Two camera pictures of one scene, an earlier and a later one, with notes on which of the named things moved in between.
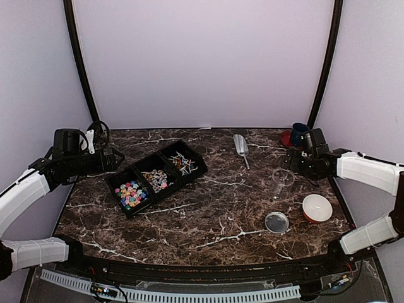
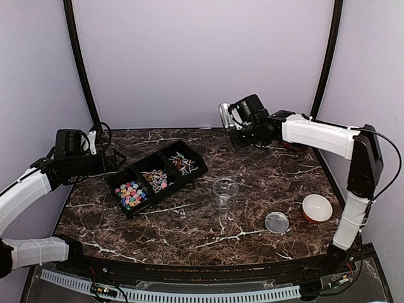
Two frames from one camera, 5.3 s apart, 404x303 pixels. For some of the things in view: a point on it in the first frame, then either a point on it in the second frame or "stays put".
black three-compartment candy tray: (139, 185) stays put
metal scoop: (242, 147) to (227, 118)
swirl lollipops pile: (158, 180) stays put
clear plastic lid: (276, 222) stays put
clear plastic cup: (283, 180) to (226, 189)
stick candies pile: (183, 164) stays put
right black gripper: (294, 165) to (237, 143)
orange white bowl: (317, 208) stays put
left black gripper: (110, 165) stays put
